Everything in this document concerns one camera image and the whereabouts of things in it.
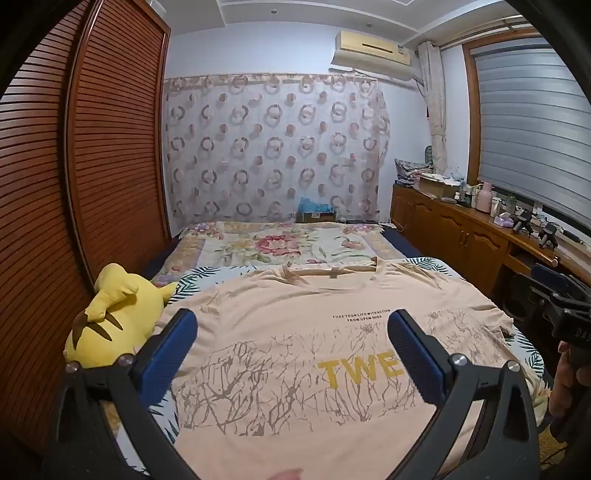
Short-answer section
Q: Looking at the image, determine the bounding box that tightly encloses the person's right hand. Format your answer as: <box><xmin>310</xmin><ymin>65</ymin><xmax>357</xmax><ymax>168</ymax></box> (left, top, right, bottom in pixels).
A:
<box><xmin>549</xmin><ymin>353</ymin><xmax>580</xmax><ymax>421</ymax></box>

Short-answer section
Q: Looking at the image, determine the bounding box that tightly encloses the curtain rod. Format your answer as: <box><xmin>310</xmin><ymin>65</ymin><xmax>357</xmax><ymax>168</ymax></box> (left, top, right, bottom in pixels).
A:
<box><xmin>431</xmin><ymin>21</ymin><xmax>539</xmax><ymax>49</ymax></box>

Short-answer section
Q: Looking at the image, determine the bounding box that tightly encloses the pink thermos jug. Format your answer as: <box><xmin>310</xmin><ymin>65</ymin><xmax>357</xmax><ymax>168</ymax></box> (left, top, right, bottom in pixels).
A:
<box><xmin>475</xmin><ymin>181</ymin><xmax>494</xmax><ymax>213</ymax></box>

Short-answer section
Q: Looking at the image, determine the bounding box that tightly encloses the wooden louvered wardrobe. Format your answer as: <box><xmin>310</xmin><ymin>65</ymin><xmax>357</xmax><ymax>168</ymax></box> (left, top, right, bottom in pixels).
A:
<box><xmin>0</xmin><ymin>0</ymin><xmax>174</xmax><ymax>462</ymax></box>

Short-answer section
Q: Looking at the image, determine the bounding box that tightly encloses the yellow plush toy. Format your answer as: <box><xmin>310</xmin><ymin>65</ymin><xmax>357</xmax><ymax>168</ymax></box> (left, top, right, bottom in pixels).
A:
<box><xmin>64</xmin><ymin>263</ymin><xmax>178</xmax><ymax>370</ymax></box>

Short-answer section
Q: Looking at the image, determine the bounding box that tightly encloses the leaf-print blanket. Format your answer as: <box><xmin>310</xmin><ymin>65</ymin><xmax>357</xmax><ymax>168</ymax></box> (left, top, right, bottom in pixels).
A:
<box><xmin>106</xmin><ymin>256</ymin><xmax>552</xmax><ymax>480</ymax></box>

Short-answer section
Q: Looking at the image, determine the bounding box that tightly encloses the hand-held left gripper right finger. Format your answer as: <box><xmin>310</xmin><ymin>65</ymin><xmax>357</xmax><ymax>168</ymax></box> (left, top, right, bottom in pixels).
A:
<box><xmin>387</xmin><ymin>309</ymin><xmax>541</xmax><ymax>480</ymax></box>

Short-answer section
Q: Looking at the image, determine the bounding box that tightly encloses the white air conditioner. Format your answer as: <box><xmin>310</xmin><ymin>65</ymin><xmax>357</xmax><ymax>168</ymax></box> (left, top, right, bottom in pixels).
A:
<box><xmin>330</xmin><ymin>30</ymin><xmax>416</xmax><ymax>83</ymax></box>

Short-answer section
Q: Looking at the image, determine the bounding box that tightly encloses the beige printed t-shirt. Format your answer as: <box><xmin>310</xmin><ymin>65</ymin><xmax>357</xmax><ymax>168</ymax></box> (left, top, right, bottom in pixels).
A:
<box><xmin>154</xmin><ymin>256</ymin><xmax>515</xmax><ymax>480</ymax></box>

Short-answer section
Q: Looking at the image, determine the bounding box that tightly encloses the floral bedspread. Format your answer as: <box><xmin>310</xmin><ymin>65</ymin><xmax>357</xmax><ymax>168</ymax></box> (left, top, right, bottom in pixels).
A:
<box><xmin>150</xmin><ymin>220</ymin><xmax>407</xmax><ymax>284</ymax></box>

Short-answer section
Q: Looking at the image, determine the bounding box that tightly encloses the wooden window frame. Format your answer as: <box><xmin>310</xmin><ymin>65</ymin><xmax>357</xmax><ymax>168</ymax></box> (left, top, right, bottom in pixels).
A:
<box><xmin>462</xmin><ymin>41</ymin><xmax>482</xmax><ymax>185</ymax></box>

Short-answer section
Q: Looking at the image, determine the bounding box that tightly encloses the blue bag on box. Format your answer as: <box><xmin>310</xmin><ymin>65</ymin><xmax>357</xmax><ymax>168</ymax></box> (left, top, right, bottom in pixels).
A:
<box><xmin>295</xmin><ymin>196</ymin><xmax>338</xmax><ymax>224</ymax></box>

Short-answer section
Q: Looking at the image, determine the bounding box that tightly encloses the wooden cabinet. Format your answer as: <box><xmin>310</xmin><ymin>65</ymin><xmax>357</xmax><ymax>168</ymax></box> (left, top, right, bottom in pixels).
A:
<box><xmin>390</xmin><ymin>182</ymin><xmax>591</xmax><ymax>301</ymax></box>

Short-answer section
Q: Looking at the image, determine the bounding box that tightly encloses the open cardboard box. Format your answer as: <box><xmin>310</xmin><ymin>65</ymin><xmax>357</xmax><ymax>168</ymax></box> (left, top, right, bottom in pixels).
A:
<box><xmin>418</xmin><ymin>174</ymin><xmax>462</xmax><ymax>199</ymax></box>

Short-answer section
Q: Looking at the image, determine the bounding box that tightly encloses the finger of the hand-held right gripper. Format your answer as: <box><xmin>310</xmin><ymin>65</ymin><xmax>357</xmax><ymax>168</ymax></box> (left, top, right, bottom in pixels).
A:
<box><xmin>531</xmin><ymin>264</ymin><xmax>575</xmax><ymax>303</ymax></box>

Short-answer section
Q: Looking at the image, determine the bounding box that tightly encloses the grey window blind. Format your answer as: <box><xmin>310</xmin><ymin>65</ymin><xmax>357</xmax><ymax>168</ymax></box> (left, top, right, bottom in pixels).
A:
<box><xmin>473</xmin><ymin>44</ymin><xmax>591</xmax><ymax>220</ymax></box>

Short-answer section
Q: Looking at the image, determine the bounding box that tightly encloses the circle-patterned wall curtain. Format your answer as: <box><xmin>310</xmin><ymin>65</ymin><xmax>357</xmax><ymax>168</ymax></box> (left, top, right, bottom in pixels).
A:
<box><xmin>163</xmin><ymin>71</ymin><xmax>392</xmax><ymax>232</ymax></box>

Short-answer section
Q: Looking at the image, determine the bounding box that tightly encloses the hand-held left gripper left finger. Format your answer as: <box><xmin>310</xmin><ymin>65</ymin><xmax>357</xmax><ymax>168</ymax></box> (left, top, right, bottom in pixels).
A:
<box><xmin>44</xmin><ymin>308</ymin><xmax>199</xmax><ymax>480</ymax></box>

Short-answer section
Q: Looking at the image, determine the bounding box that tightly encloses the cream window curtain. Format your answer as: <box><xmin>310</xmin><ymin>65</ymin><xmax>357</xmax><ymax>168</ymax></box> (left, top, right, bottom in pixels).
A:
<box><xmin>418</xmin><ymin>41</ymin><xmax>448</xmax><ymax>174</ymax></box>

